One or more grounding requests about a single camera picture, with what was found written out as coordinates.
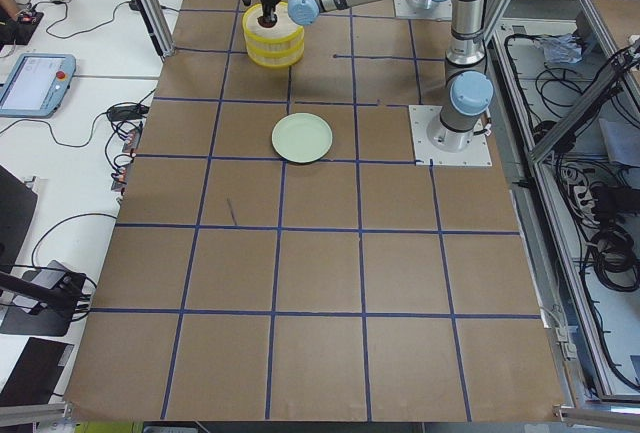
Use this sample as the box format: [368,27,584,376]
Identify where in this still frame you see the brown bun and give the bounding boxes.
[257,14,277,28]

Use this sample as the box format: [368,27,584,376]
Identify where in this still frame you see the yellow steamer layer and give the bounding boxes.
[247,41,304,69]
[242,2,304,52]

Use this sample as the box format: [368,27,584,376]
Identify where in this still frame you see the person hand at desk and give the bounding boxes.
[0,0,20,21]

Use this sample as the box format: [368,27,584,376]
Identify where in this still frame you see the light green plate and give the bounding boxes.
[271,113,333,164]

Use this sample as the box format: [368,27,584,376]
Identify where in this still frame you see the black power adapter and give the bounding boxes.
[107,104,149,122]

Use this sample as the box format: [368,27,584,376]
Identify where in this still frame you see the blue teach pendant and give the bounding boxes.
[1,53,76,119]

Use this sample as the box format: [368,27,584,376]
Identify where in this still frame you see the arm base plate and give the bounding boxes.
[393,0,452,22]
[408,105,492,168]

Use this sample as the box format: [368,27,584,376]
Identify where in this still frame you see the black camera stand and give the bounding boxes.
[1,261,89,337]

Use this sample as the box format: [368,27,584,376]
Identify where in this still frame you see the black coiled cable bundle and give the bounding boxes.
[574,222,640,294]

